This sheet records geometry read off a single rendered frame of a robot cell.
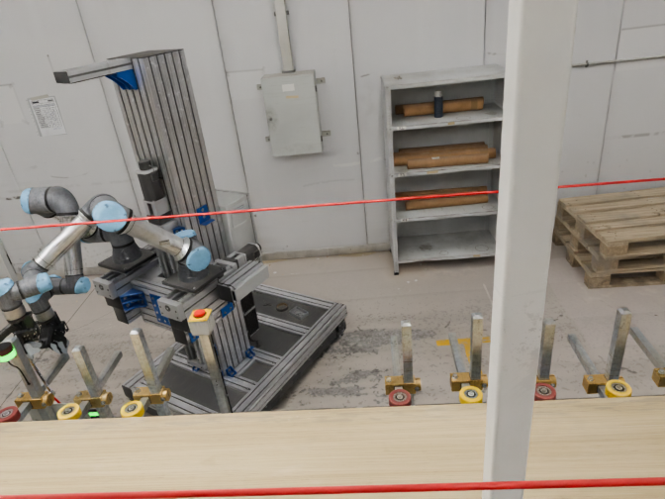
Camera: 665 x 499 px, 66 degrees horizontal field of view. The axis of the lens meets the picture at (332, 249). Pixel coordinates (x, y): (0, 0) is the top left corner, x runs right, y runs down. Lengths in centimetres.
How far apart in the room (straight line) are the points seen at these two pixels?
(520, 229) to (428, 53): 370
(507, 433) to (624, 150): 430
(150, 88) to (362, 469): 179
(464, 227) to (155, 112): 303
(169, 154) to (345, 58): 202
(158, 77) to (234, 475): 170
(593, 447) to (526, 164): 139
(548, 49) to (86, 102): 436
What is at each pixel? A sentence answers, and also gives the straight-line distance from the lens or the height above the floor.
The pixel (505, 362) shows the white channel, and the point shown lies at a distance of 68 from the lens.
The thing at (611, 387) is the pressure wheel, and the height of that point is 91.
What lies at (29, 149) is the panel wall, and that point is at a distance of 506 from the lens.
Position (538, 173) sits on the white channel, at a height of 204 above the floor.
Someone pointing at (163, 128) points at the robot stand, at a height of 172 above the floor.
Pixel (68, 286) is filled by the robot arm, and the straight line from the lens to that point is 254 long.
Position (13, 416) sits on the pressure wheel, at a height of 90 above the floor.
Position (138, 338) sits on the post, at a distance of 204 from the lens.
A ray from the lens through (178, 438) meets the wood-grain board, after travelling 195.
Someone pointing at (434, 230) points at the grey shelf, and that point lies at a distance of 466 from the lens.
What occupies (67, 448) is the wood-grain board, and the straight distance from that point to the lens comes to 211.
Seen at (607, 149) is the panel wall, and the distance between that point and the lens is 486.
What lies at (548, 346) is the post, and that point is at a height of 101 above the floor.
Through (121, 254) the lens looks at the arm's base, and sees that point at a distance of 287.
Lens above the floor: 223
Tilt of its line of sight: 28 degrees down
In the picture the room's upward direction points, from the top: 7 degrees counter-clockwise
